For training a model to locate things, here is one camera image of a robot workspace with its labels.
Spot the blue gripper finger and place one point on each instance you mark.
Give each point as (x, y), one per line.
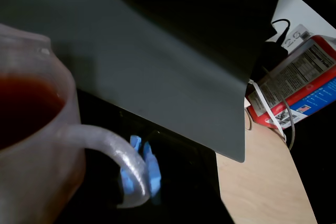
(153, 174)
(135, 142)

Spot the black work mat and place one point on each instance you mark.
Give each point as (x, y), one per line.
(189, 195)

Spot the dark grey laptop lid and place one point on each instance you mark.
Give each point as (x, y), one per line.
(157, 77)

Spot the red carton box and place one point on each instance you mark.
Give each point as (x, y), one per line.
(302, 95)

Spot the white printed box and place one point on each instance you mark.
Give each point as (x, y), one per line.
(298, 39)

